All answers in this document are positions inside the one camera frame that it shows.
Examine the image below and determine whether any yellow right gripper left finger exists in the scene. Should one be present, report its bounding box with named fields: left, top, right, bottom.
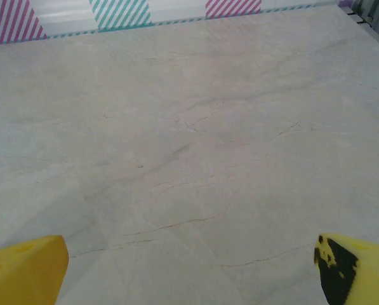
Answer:
left=0, top=234, right=70, bottom=305

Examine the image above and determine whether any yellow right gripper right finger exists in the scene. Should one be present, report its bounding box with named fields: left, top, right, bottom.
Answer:
left=314, top=233, right=379, bottom=305

